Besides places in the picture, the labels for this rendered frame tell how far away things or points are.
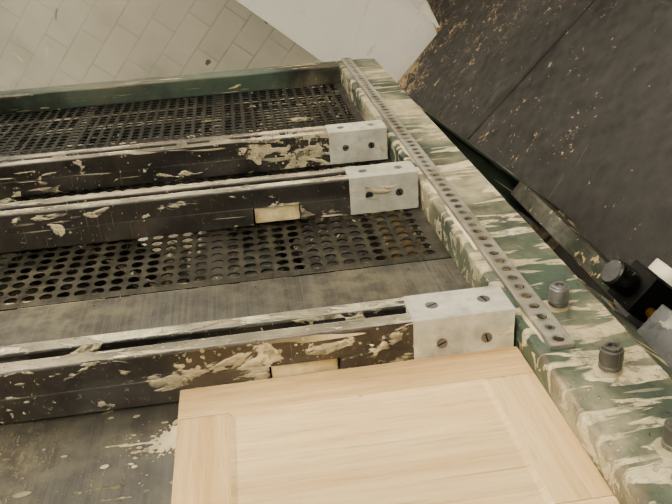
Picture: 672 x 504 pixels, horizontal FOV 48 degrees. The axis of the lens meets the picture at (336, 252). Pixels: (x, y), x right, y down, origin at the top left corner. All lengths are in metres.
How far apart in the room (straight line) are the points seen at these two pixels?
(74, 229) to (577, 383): 0.88
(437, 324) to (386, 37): 3.87
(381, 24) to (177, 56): 2.14
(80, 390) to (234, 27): 5.35
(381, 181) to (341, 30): 3.36
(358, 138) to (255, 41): 4.60
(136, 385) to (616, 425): 0.52
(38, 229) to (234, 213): 0.33
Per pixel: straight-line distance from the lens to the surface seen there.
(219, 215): 1.34
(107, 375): 0.91
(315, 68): 2.32
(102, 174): 1.63
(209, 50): 6.23
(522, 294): 0.99
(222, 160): 1.60
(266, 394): 0.88
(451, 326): 0.91
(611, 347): 0.86
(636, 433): 0.79
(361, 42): 4.69
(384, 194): 1.35
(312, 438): 0.82
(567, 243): 2.24
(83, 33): 6.38
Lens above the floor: 1.45
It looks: 21 degrees down
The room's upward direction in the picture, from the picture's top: 59 degrees counter-clockwise
